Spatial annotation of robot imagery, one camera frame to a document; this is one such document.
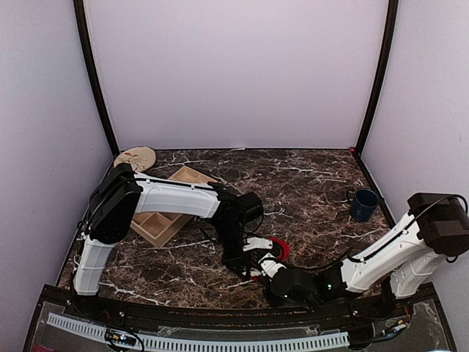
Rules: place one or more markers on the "red patterned sock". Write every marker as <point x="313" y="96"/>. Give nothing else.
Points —
<point x="278" y="249"/>

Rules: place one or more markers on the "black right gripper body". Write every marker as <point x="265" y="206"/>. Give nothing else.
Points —
<point x="311" y="303"/>

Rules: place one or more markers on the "white slotted cable duct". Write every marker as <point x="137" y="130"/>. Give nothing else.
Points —
<point x="185" y="339"/>

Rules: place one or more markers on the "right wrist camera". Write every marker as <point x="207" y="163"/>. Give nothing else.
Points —
<point x="270" y="266"/>

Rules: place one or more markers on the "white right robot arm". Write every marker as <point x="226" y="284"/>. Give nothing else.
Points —
<point x="434" y="230"/>

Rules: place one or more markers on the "small green circuit board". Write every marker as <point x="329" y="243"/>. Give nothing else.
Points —
<point x="120" y="337"/>

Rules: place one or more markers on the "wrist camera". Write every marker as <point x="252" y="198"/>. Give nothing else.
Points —
<point x="251" y="208"/>
<point x="270" y="266"/>

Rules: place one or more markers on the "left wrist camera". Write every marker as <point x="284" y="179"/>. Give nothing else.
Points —
<point x="251" y="208"/>

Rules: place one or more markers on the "right black frame post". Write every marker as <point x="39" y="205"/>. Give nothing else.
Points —
<point x="379" y="77"/>

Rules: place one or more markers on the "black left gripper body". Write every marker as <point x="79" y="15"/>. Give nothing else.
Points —
<point x="224" y="232"/>

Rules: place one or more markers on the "dark blue mug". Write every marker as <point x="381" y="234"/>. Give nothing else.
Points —
<point x="363" y="203"/>

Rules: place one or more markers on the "left black frame post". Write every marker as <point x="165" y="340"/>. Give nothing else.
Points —
<point x="94" y="81"/>

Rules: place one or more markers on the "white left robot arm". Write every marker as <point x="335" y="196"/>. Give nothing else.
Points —
<point x="123" y="193"/>

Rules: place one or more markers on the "black frame post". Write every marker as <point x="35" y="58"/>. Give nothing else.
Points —
<point x="94" y="81"/>
<point x="379" y="77"/>

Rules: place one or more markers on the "black front rail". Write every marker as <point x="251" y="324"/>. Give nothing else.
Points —
<point x="135" y="316"/>

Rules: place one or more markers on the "wooden compartment tray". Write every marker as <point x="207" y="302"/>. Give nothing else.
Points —
<point x="159" y="228"/>

